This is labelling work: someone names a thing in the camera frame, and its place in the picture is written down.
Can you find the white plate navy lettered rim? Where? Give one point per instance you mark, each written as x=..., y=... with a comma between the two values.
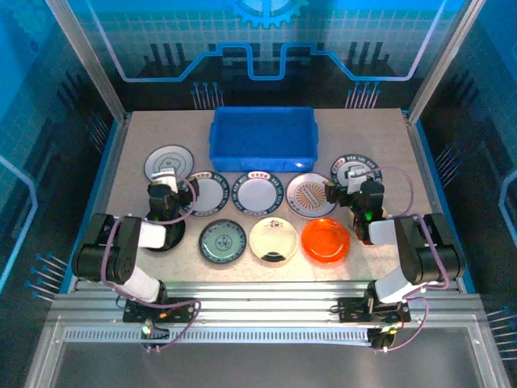
x=212, y=194
x=343, y=161
x=257, y=194

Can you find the white plate orange sunburst print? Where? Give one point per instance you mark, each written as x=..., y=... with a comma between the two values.
x=307, y=196

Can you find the black glossy plate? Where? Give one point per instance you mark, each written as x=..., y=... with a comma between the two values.
x=175, y=238

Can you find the grey line-drawn plate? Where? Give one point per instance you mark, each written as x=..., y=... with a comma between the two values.
x=161, y=157

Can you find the orange translucent plate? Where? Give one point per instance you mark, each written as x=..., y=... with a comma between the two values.
x=325, y=240

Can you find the cream plate black print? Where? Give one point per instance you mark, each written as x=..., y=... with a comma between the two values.
x=274, y=239

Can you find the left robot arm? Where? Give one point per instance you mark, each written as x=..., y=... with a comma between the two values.
x=121, y=242

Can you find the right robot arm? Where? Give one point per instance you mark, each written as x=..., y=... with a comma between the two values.
x=428, y=254

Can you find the blue plastic bin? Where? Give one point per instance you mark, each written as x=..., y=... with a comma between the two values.
x=262, y=133

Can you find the green blue patterned plate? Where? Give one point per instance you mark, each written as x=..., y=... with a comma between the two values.
x=222, y=241

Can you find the grey metal platform panel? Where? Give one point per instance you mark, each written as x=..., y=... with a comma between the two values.
x=262, y=368

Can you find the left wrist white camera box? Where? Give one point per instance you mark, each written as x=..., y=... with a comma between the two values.
x=165, y=181

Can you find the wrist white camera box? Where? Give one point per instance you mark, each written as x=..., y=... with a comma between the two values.
x=165, y=181
x=357, y=175

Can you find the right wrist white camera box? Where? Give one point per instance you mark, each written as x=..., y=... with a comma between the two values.
x=357, y=175

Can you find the aluminium side rail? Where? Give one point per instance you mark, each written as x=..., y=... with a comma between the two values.
x=424, y=169
x=112, y=169

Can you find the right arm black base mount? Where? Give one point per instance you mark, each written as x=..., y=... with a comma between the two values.
x=351, y=309

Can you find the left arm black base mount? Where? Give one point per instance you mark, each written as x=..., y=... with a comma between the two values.
x=177, y=311

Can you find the aluminium extrusion rail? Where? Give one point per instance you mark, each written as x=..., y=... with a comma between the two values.
x=262, y=301

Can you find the aluminium frame post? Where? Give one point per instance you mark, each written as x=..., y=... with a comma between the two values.
x=87, y=56
x=444, y=56

